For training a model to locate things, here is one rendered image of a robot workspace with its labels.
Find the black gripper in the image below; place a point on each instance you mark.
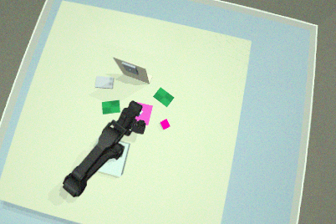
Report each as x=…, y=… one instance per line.
x=137, y=109

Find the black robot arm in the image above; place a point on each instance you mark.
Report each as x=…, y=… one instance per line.
x=108, y=147

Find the magenta cube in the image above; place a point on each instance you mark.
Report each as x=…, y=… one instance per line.
x=165, y=124

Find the magenta square marker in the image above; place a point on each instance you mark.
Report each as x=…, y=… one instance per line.
x=145, y=115

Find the green flat square patch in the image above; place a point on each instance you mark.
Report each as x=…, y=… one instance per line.
x=111, y=107

